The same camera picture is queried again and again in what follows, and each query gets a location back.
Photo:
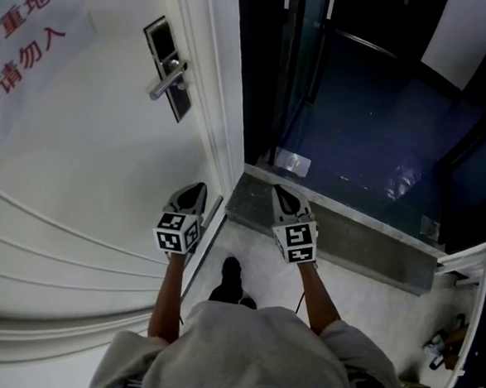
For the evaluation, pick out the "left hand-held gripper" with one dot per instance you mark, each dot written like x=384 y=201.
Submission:
x=169 y=235

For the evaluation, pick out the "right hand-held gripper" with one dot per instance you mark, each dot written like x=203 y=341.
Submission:
x=297 y=242

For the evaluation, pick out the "person's left forearm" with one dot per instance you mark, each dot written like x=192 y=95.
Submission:
x=169 y=296

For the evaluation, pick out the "person's right forearm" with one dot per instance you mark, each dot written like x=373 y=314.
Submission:
x=318 y=302

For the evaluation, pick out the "white door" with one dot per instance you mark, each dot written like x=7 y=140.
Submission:
x=104 y=158

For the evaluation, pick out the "glass door leaf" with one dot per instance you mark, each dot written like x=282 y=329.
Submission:
x=305 y=69
x=480 y=181

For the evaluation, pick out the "black door lock plate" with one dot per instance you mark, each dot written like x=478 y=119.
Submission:
x=160 y=42

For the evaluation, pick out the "white tape patch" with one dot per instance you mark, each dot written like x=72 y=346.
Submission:
x=294 y=160

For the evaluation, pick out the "person's left black shoe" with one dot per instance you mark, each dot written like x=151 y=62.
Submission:
x=232 y=271

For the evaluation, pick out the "person's black shoe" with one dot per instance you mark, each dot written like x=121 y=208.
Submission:
x=232 y=271
x=248 y=303

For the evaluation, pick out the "person's black trousers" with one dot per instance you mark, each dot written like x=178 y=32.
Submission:
x=224 y=293

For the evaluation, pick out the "person's right black shoe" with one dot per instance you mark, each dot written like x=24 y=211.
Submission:
x=248 y=303

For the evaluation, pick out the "metal floor plate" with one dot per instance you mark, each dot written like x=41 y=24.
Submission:
x=430 y=227

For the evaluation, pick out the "person's grey shirt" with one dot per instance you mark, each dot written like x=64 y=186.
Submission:
x=248 y=355

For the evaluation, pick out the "paper notice with red writing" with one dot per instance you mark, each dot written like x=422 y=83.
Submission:
x=24 y=62

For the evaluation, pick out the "white table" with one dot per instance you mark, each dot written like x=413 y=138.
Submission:
x=477 y=313

